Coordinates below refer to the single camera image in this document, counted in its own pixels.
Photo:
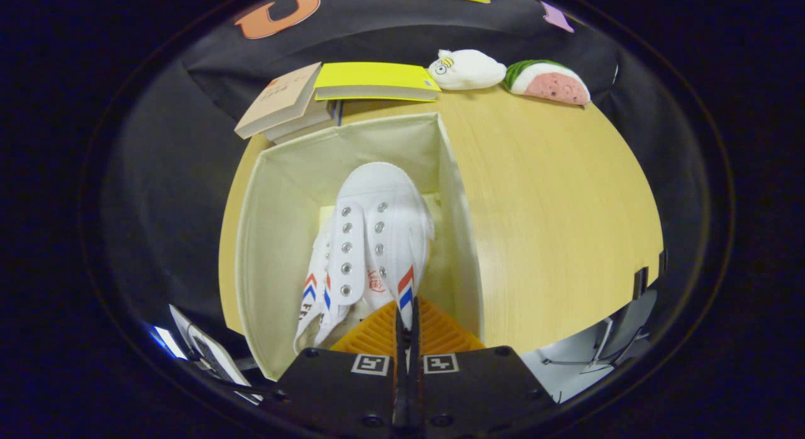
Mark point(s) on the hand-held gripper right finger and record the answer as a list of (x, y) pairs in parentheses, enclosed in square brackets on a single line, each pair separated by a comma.
[(471, 395)]

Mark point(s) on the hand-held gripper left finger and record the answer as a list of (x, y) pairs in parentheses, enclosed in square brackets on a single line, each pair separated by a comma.
[(339, 395)]

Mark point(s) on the white canvas shoe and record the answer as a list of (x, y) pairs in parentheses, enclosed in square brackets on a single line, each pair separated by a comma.
[(308, 307), (383, 200)]

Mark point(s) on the green fabric storage box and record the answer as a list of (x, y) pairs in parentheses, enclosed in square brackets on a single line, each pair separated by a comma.
[(277, 238)]

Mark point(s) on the white printed sheet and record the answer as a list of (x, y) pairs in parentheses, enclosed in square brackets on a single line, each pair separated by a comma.
[(210, 354)]

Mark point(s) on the lit computer monitor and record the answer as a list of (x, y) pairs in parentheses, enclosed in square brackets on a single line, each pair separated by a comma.
[(166, 341)]

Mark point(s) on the white book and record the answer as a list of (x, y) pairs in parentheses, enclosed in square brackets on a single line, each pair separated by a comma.
[(295, 124)]

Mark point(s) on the grey book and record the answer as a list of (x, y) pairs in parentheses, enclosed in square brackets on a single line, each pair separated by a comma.
[(338, 112)]

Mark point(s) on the tan book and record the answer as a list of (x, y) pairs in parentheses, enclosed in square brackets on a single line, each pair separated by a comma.
[(280, 99)]

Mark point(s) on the yellow book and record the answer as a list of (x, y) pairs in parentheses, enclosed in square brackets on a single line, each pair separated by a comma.
[(377, 75)]

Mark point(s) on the watermelon slice plush toy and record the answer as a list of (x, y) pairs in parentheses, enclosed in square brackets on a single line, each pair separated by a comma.
[(553, 83)]

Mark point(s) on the white plush toy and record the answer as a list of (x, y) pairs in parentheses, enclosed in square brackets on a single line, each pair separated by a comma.
[(471, 71)]

